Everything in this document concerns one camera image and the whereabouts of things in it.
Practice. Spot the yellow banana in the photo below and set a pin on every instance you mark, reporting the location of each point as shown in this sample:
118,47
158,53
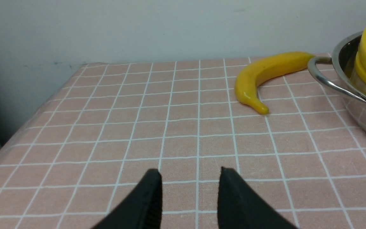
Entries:
263,70

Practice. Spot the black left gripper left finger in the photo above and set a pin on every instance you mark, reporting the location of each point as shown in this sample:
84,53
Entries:
141,208

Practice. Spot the stainless steel pot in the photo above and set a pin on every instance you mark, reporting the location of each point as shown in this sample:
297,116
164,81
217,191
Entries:
342,59

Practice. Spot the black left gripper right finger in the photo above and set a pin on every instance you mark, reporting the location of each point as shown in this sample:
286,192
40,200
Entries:
240,207

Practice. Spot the pink checkered tablecloth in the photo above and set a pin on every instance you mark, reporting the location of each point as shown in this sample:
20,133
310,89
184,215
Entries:
90,144

